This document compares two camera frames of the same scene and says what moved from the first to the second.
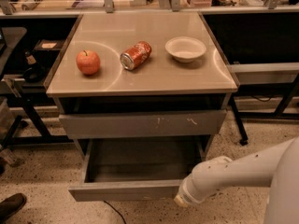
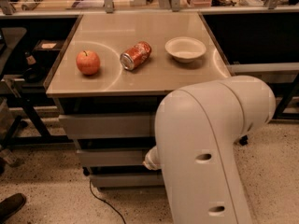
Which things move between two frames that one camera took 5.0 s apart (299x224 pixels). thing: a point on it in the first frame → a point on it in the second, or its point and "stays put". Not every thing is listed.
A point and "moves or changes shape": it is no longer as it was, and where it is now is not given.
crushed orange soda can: x=135 y=55 stays put
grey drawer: x=137 y=168 moves or changes shape
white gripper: x=186 y=191 → x=152 y=160
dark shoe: x=10 y=205 stays put
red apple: x=88 y=62 stays put
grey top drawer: x=141 y=124 stays put
